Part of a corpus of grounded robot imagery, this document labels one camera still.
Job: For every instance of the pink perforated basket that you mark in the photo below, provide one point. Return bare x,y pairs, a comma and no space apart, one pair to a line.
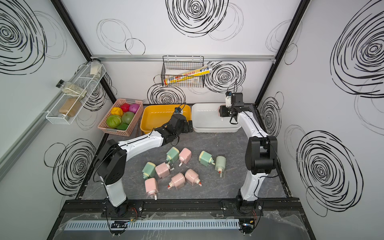
123,129

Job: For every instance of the white plastic storage box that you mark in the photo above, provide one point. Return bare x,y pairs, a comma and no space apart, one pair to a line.
206,120

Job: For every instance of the black wire wall basket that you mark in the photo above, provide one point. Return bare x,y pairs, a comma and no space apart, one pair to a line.
181,64

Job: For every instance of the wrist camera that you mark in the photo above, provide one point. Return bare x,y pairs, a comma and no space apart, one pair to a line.
228,99
178,110

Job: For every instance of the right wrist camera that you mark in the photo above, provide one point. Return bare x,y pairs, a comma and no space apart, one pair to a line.
228,99

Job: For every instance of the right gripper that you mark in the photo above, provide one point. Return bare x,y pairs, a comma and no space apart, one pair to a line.
223,110

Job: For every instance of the clear jar on shelf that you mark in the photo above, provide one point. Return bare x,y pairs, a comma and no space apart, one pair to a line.
95,68

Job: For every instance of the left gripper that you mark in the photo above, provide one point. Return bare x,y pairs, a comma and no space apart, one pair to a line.
186,129

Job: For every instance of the green sharpener right round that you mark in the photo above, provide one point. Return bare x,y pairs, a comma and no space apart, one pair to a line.
220,164

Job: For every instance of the green sharpener right square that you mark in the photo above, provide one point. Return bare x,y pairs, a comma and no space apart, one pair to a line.
206,159

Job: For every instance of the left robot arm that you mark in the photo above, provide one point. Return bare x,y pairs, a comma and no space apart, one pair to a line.
112,158

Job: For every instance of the light green toy apple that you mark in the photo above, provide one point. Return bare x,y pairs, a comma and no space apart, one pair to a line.
127,117

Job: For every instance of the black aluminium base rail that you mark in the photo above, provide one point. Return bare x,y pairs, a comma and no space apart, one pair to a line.
137,208

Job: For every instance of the magenta toy fruit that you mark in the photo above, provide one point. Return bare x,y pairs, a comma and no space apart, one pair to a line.
134,108

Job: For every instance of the yellow red tube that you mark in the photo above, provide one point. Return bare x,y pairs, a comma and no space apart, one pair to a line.
172,79

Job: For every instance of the brown block on shelf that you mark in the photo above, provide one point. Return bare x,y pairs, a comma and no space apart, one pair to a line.
70,107

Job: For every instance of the red toy fruit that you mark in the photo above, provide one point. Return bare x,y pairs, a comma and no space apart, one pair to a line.
125,107

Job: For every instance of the green toy cabbage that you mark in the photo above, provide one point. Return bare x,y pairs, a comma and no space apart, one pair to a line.
113,121

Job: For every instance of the white wire wall shelf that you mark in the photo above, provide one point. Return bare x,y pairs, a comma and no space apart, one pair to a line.
93,101

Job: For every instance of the pink sharpener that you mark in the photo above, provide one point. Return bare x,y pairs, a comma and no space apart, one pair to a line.
218,111
163,170
192,178
151,187
185,156
177,181

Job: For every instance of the bottle lying on shelf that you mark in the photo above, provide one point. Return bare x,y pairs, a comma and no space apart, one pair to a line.
71,89

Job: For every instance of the yellow toy fruit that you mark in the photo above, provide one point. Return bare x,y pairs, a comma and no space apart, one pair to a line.
117,111

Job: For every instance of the yellow plastic storage box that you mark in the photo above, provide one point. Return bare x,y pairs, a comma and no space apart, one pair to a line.
155,116

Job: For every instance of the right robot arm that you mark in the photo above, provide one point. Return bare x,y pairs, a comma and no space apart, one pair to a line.
260,157

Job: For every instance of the white slotted cable duct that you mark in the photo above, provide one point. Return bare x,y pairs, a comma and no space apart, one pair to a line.
120,225

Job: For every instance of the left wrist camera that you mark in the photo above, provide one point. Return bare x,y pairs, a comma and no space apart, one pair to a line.
178,110

